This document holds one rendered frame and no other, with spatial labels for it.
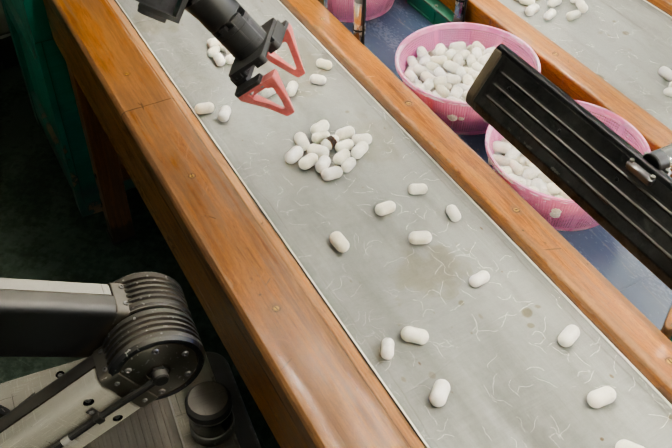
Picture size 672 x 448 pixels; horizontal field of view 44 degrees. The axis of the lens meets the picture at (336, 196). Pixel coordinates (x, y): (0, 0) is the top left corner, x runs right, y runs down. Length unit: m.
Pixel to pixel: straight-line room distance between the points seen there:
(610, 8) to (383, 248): 0.85
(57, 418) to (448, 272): 0.56
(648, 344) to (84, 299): 0.72
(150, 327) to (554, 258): 0.56
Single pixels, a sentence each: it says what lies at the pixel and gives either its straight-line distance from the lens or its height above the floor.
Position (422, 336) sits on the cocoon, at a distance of 1.12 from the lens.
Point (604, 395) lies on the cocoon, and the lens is 1.11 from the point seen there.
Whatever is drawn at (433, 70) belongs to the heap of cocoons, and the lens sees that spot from 1.61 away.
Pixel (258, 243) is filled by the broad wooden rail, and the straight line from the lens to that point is 1.22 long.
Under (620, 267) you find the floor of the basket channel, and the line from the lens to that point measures 1.38.
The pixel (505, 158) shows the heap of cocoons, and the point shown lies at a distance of 1.41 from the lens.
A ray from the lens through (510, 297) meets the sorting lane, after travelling 1.20.
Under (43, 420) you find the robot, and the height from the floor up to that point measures 0.70.
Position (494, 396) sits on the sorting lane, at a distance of 1.10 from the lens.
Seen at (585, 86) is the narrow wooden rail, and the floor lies 0.76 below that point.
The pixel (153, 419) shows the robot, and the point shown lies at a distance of 1.40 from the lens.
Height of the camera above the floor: 1.64
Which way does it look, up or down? 43 degrees down
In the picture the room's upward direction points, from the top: 1 degrees clockwise
